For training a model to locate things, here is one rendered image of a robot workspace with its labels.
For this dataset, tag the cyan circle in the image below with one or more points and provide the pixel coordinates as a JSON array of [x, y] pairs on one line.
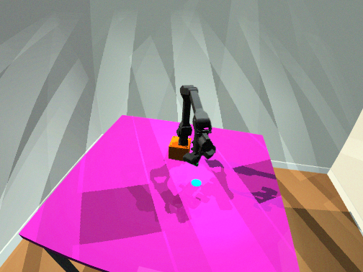
[[196, 182]]

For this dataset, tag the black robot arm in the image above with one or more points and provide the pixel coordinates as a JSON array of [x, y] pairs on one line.
[[200, 121]]

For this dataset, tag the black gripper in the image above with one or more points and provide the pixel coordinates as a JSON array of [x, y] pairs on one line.
[[193, 158]]

